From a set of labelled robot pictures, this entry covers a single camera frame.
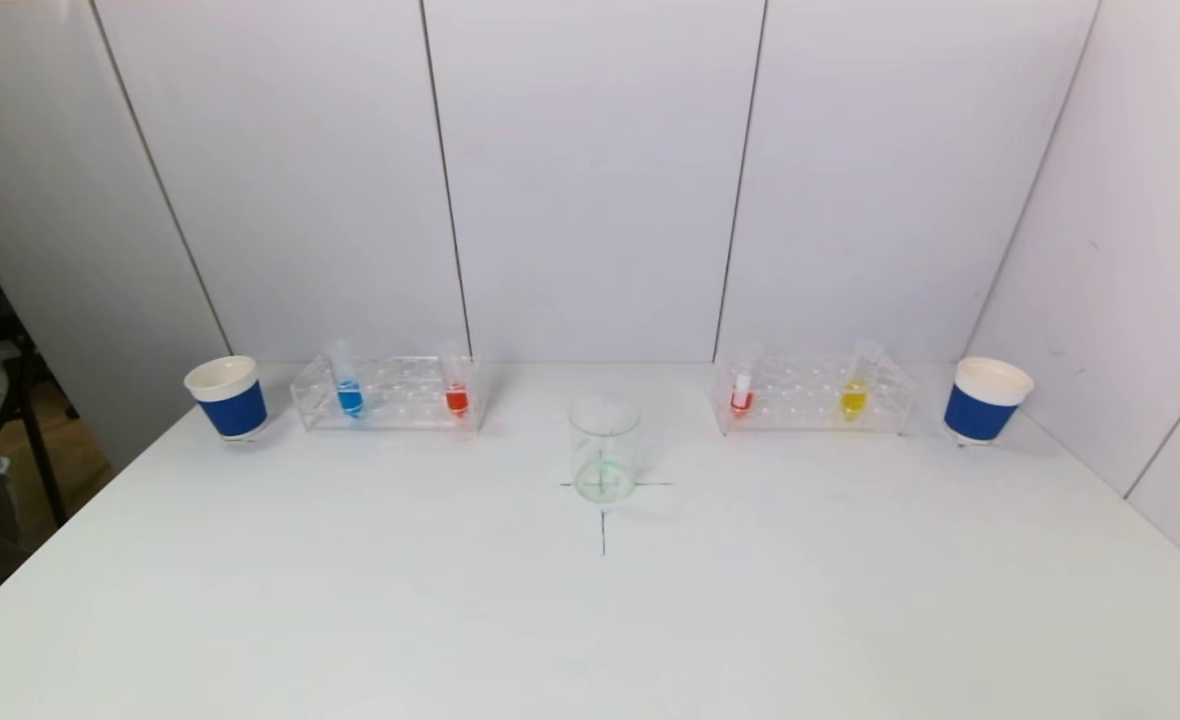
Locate blue stained plastic test tube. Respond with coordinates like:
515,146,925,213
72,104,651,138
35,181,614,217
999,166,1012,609
326,340,366,420

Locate clear glass beaker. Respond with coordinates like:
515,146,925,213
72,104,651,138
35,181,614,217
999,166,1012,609
567,393,643,505

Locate red pigment test tube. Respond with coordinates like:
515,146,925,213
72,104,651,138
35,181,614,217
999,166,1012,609
438,343,474,419

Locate red pigment tube white label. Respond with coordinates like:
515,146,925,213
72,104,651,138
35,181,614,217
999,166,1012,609
729,343,764,418

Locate clear acrylic test tube rack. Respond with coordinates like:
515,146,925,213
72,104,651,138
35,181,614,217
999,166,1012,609
290,354,484,433
712,352,917,436

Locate yellow pigment test tube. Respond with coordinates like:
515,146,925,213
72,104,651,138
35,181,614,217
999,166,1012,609
839,339,885,422

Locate blue sleeved white paper cup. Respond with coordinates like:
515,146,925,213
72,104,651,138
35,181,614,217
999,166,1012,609
943,356,1036,446
183,355,270,442

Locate black chair legs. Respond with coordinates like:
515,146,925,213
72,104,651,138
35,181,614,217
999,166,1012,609
0,330,71,528

